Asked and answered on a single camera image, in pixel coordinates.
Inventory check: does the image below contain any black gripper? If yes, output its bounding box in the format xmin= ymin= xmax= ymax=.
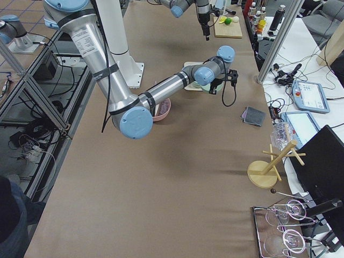
xmin=209 ymin=75 xmax=228 ymax=94
xmin=198 ymin=12 xmax=210 ymax=41

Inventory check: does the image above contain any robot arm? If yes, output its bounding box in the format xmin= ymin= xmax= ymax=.
xmin=43 ymin=1 xmax=235 ymax=139
xmin=147 ymin=0 xmax=212 ymax=41

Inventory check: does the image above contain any green bowl on tray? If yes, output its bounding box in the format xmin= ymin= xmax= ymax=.
xmin=191 ymin=82 xmax=201 ymax=88

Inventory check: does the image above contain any cream rabbit tray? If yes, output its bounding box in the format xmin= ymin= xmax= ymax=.
xmin=184 ymin=62 xmax=218 ymax=91

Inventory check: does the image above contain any green lime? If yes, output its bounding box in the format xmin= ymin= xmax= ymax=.
xmin=224 ymin=18 xmax=232 ymax=25

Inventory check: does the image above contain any wooden cutting board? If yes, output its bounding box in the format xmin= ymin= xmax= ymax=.
xmin=213 ymin=17 xmax=242 ymax=38

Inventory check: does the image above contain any white garlic bulb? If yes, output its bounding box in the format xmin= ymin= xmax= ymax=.
xmin=231 ymin=16 xmax=239 ymax=23

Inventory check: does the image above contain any grey folded cloth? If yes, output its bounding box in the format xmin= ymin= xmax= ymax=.
xmin=241 ymin=106 xmax=266 ymax=127

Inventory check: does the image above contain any pink bowl with ice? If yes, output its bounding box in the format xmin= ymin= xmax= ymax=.
xmin=153 ymin=98 xmax=171 ymax=122

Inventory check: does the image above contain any black water bottle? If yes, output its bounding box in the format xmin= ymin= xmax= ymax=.
xmin=269 ymin=4 xmax=286 ymax=31

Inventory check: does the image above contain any clear plastic bag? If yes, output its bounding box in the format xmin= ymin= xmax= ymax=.
xmin=270 ymin=123 xmax=293 ymax=149

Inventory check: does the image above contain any blue teach pendant far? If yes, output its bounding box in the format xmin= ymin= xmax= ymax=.
xmin=292 ymin=80 xmax=330 ymax=114

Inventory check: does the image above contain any blue teach pendant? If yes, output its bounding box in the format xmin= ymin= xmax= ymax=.
xmin=281 ymin=111 xmax=320 ymax=149
xmin=292 ymin=80 xmax=330 ymax=114

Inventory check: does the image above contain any blue teach pendant near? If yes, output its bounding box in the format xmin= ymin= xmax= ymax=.
xmin=281 ymin=111 xmax=320 ymax=149

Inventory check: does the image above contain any wooden mug tree stand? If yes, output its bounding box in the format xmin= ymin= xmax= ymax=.
xmin=247 ymin=140 xmax=306 ymax=189

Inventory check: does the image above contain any black monitor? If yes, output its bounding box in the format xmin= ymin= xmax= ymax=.
xmin=291 ymin=125 xmax=343 ymax=204

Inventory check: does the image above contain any clear wine glass upper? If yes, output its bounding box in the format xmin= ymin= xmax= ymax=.
xmin=265 ymin=199 xmax=306 ymax=226

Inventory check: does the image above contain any clear wine glass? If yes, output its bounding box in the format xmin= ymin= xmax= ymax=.
xmin=265 ymin=199 xmax=306 ymax=226
xmin=263 ymin=229 xmax=306 ymax=257

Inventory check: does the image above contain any clear wine glass lower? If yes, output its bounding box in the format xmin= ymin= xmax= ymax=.
xmin=263 ymin=229 xmax=306 ymax=257

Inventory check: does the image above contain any person in dark clothes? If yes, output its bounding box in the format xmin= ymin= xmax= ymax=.
xmin=1 ymin=176 xmax=46 ymax=257

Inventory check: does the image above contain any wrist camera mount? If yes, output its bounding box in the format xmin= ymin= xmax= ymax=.
xmin=226 ymin=69 xmax=239 ymax=88
xmin=209 ymin=5 xmax=220 ymax=17

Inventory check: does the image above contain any aluminium frame post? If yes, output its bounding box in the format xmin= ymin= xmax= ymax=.
xmin=257 ymin=0 xmax=304 ymax=84

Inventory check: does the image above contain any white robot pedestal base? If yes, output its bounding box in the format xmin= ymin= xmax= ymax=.
xmin=96 ymin=0 xmax=144 ymax=89

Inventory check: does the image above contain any black wire glass rack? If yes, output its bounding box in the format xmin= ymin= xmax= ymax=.
xmin=252 ymin=193 xmax=329 ymax=257

